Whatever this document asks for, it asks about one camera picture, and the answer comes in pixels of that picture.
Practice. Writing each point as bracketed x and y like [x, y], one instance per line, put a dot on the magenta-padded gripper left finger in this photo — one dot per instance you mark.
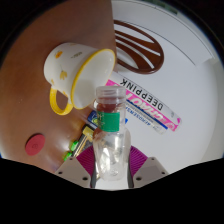
[74, 170]

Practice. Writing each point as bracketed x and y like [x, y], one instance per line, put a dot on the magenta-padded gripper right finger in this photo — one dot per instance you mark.
[148, 170]

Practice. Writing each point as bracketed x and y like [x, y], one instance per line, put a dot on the clear bottle with green label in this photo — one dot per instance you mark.
[111, 156]

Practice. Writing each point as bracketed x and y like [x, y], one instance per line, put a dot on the small green pack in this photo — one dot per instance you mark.
[67, 156]
[73, 145]

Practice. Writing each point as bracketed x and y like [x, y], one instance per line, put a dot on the flat round red coaster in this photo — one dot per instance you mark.
[35, 144]

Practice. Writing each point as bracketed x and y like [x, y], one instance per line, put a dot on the tall white and blue tube box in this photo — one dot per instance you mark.
[146, 122]

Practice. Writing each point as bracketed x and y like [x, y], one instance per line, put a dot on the tall pink tube box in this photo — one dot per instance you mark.
[146, 105]

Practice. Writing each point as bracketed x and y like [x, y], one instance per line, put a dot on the dark brown wooden chair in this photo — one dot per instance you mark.
[146, 63]

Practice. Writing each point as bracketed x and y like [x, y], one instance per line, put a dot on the white refrigerator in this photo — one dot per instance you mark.
[166, 30]

